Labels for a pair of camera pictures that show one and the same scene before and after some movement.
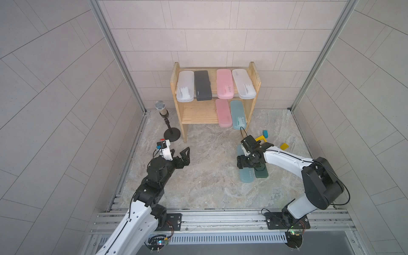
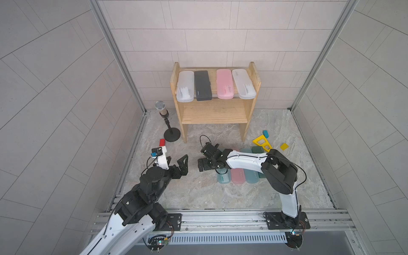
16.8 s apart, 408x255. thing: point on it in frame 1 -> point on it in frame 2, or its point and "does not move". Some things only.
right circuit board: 294,240 does not move
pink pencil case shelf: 223,112 -> 237,176
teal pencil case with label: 238,115 -> 223,175
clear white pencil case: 185,86 does not move
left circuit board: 156,242 does not move
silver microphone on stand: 171,134 does not move
